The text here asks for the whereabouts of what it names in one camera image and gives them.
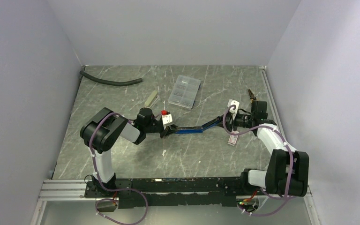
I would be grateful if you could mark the aluminium frame rail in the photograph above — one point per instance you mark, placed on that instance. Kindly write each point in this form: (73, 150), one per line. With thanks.
(78, 189)

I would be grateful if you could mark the small beige white stapler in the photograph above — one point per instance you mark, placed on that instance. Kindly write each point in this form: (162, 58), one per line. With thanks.
(152, 99)

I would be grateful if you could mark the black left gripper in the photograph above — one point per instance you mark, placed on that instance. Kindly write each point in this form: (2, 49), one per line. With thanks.
(168, 130)

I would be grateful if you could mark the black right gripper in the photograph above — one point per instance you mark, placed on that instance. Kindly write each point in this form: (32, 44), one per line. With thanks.
(228, 118)

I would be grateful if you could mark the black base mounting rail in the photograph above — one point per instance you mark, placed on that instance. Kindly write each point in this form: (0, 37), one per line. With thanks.
(141, 200)

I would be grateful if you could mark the blue black stapler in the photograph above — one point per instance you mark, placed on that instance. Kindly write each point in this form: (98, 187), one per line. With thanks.
(198, 129)

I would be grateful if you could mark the clear plastic screw organizer box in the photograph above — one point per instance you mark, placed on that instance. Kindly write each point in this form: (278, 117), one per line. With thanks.
(184, 91)

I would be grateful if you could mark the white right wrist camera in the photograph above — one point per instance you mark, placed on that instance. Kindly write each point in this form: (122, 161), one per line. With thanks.
(233, 107)

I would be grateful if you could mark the yellow handled pliers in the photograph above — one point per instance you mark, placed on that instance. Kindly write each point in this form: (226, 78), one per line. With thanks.
(251, 95)

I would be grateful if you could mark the red white staples box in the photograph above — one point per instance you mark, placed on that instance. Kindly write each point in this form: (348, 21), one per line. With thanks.
(233, 138)

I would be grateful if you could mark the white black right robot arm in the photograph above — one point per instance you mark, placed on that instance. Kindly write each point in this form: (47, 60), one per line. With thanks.
(287, 171)

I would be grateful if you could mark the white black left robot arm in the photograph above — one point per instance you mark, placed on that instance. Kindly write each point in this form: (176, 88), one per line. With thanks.
(101, 132)

